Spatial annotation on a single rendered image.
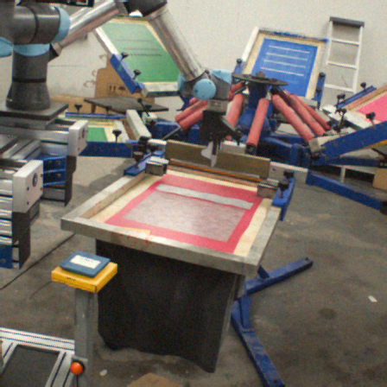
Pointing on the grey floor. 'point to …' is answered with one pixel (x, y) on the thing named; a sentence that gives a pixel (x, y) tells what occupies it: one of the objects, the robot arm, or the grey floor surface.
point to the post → (84, 313)
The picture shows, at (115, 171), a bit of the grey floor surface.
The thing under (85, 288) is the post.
